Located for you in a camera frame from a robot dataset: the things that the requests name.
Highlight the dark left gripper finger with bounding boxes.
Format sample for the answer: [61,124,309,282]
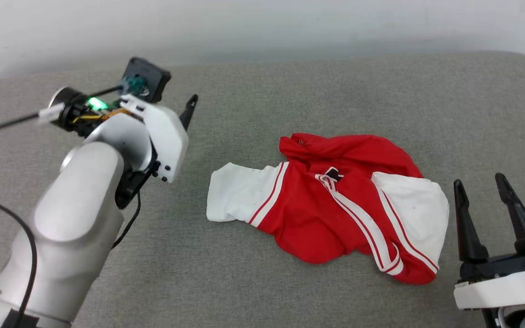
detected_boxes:
[179,94,199,131]

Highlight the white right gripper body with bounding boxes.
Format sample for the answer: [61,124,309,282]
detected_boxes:
[453,233,525,311]

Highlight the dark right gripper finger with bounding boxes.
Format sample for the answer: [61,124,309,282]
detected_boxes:
[494,173,525,255]
[453,179,489,263]

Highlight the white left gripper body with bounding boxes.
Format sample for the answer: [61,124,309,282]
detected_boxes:
[39,87,189,183]

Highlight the red and white shirt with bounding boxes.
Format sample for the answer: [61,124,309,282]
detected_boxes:
[206,133,450,285]

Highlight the grey fabric sofa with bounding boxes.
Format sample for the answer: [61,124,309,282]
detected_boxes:
[0,51,525,328]

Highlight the teal cable connector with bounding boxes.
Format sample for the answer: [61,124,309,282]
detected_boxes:
[123,75,148,97]

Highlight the thin black cable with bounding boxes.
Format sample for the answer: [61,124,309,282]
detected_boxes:
[111,190,142,249]
[0,86,124,138]
[0,195,38,328]

